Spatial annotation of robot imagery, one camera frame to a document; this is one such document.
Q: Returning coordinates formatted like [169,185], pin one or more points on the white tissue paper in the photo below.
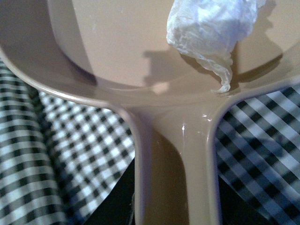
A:
[208,30]

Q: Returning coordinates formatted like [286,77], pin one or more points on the beige plastic dustpan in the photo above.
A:
[113,54]

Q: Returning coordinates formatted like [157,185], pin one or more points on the black white checkered bed sheet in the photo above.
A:
[60,160]

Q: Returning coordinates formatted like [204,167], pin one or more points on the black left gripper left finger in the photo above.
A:
[118,207]

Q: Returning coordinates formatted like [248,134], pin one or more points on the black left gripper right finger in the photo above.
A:
[235,211]

